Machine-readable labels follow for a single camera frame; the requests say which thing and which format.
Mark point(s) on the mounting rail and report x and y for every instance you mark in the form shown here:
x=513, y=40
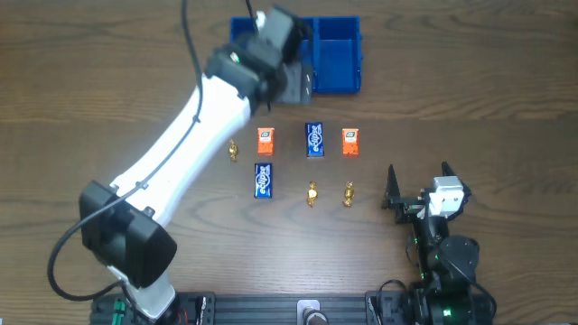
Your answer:
x=262, y=309

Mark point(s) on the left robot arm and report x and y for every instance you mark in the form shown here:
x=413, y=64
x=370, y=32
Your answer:
x=198, y=135

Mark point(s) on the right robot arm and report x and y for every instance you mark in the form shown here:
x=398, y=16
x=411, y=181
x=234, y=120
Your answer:
x=458, y=255

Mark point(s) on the blue candy pack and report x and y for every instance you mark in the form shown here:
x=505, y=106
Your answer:
x=263, y=180
x=314, y=140

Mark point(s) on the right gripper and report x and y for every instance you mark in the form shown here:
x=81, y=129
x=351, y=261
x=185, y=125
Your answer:
x=406, y=208

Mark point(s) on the orange candy box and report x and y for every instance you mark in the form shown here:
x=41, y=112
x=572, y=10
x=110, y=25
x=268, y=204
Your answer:
x=350, y=144
x=266, y=143

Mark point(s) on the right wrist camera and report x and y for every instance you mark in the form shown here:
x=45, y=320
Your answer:
x=446, y=198

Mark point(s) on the gold wrapped candy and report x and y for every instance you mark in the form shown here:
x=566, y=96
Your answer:
x=348, y=194
x=233, y=150
x=312, y=194

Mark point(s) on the blue tray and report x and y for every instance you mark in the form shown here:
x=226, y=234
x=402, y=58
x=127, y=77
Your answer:
x=338, y=58

